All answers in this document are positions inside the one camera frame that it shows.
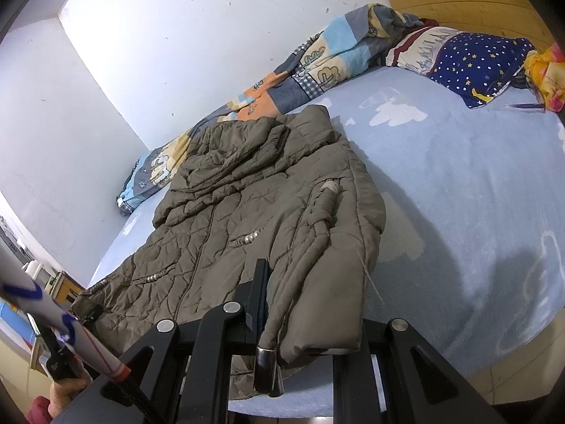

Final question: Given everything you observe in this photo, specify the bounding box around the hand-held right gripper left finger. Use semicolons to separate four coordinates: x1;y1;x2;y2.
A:
101;258;271;424

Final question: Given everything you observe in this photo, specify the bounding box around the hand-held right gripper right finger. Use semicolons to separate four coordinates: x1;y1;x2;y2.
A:
332;317;508;424

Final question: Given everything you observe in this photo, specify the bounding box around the olive padded jacket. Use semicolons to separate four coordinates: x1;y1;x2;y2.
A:
71;104;388;412

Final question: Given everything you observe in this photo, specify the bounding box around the person's left hand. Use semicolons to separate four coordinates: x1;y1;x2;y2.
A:
48;357;94;420

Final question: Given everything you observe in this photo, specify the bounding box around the wooden cabinet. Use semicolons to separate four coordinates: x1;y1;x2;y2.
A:
42;269;85;307

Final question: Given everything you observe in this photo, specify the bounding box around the light blue cloud bed sheet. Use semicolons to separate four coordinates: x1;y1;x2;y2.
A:
85;65;565;419

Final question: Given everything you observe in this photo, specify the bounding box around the patchwork cartoon quilt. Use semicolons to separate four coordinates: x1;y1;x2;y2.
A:
115;4;440;217

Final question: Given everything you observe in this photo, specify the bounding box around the thin dark stick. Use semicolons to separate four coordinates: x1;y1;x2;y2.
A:
504;102;549;114

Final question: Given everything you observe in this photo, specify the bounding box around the navy star print pillow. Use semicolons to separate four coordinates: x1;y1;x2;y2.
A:
385;25;538;110

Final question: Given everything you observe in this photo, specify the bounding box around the yellow patterned cloth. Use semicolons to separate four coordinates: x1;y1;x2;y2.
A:
522;43;565;113

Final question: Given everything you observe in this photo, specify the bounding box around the wooden headboard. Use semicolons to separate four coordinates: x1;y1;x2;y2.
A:
382;0;558;54

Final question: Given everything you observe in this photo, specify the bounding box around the wooden bed frame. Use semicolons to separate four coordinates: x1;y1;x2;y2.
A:
459;313;563;407

